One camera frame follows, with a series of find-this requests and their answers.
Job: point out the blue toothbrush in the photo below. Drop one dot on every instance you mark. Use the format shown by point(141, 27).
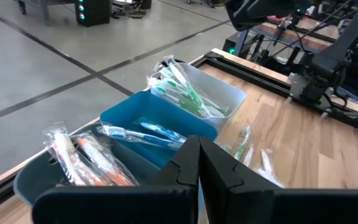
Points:
point(163, 132)
point(129, 135)

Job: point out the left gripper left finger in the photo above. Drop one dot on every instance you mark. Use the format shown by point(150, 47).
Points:
point(179, 186)

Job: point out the dark grey plastic bin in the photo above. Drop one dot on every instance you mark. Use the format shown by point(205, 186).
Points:
point(33, 177)

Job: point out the teal plastic bin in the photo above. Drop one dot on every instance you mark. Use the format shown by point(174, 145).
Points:
point(145, 107)

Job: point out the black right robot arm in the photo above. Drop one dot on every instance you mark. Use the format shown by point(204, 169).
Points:
point(331, 59)

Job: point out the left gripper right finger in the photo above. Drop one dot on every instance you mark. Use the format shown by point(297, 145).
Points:
point(222, 186)

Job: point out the light grey plastic bin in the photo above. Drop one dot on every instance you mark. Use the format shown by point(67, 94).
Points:
point(225, 90)

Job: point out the blue grey table frame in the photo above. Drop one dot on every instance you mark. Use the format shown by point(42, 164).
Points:
point(242, 43)

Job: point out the computer tower green lights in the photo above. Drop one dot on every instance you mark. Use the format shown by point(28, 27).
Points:
point(93, 12)

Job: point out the orange toothbrush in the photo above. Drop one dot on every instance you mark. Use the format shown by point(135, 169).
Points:
point(269, 169)
point(104, 161)
point(70, 161)

